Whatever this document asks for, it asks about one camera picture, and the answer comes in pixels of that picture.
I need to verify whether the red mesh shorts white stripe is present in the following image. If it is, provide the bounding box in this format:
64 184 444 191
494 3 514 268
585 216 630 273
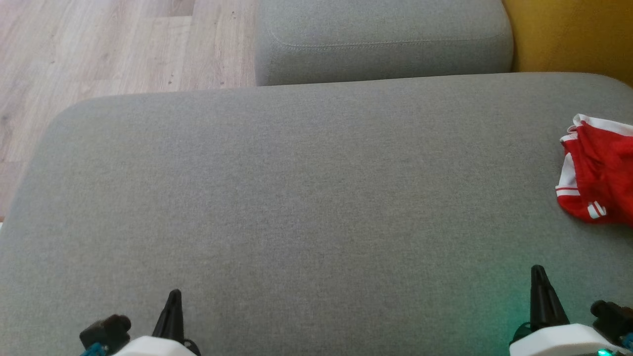
560 114 633 198

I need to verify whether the mustard yellow cushion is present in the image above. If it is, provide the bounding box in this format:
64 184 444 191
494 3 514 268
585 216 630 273
502 0 633 89

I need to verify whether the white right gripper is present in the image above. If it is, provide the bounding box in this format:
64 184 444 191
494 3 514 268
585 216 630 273
509 265 620 356

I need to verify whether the grey sofa back cushion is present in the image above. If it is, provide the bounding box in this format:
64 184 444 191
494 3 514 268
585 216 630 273
254 0 514 87

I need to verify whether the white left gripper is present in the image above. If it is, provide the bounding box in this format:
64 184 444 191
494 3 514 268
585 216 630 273
111 289 201 356

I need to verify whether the large grey sofa seat cushion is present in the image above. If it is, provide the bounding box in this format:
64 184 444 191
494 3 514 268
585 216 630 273
0 72 633 356

